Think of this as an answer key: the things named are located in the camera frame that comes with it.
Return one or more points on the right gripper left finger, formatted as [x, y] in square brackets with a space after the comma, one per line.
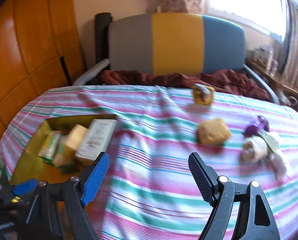
[42, 218]

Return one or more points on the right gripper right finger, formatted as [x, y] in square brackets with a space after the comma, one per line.
[255, 219]

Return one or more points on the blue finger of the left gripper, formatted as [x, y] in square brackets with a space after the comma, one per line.
[25, 188]

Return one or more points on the yellow green snack packet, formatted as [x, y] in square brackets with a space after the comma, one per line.
[50, 146]

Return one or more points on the yellow sponge block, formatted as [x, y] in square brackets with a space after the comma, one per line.
[73, 140]

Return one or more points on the white carton box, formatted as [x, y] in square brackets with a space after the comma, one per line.
[96, 140]

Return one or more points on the large yellow sponge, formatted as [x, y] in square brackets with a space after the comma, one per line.
[213, 132]

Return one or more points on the purple snack packet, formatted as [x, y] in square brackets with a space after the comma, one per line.
[257, 125]

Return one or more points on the gold cardboard box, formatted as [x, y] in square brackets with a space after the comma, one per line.
[30, 166]

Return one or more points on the cream rolled towel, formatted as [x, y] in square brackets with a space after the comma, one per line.
[254, 149]

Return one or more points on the striped bed sheet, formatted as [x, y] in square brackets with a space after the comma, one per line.
[149, 192]

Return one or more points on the maroon blanket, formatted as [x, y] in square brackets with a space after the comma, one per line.
[224, 81]

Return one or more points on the wooden desk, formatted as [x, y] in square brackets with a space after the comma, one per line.
[274, 78]

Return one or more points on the wooden wardrobe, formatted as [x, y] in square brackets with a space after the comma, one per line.
[39, 50]

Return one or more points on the white appliance box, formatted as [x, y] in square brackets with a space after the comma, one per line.
[264, 55]

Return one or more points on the grey yellow blue headboard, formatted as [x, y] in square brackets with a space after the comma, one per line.
[174, 42]

